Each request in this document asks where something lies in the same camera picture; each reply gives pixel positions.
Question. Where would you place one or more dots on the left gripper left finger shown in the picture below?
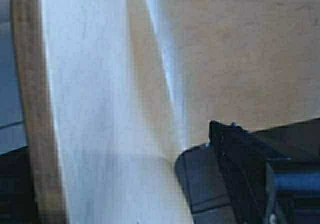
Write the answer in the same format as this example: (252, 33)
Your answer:
(203, 186)

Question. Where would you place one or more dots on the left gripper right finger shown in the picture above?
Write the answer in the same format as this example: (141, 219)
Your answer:
(272, 176)

